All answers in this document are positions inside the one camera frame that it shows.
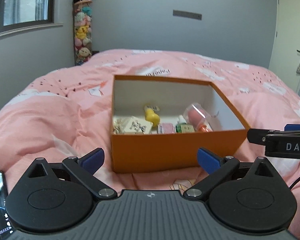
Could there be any plush toy storage column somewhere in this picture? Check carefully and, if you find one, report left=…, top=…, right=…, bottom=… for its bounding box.
left=73, top=0, right=93, bottom=66

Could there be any green small dropper bottle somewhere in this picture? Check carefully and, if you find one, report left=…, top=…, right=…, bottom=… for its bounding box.
left=175, top=115, right=195, bottom=133

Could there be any dark framed window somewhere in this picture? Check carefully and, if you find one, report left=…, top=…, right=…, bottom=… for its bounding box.
left=0, top=0, right=64, bottom=41

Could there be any orange cardboard box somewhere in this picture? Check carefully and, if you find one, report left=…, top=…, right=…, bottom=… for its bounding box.
left=111, top=75, right=250, bottom=173

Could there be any white door with handle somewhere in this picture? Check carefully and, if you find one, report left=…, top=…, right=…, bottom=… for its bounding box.
left=269, top=0, right=300, bottom=93

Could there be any yellow white squeeze bottle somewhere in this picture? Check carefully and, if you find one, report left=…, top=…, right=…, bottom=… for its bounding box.
left=144, top=105, right=160, bottom=127

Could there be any clear plastic round case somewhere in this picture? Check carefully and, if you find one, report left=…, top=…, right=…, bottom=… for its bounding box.
left=183, top=102, right=212, bottom=131

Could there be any beige calligraphy drawstring pouch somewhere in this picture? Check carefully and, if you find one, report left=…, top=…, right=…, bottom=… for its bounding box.
left=113, top=116, right=153, bottom=134

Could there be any orange red small object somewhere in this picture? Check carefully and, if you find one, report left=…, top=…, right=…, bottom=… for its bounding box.
left=197, top=123, right=213, bottom=132

